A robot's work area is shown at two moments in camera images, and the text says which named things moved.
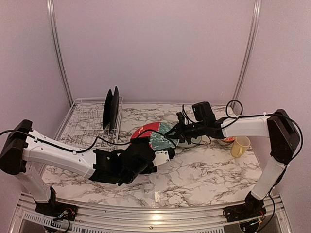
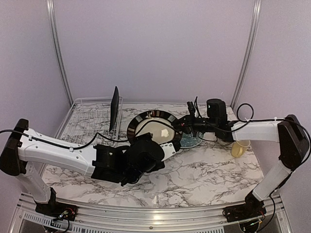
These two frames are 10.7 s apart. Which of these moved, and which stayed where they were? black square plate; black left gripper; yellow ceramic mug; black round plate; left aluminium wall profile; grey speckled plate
Moved: black round plate; grey speckled plate
Stayed: yellow ceramic mug; black left gripper; black square plate; left aluminium wall profile
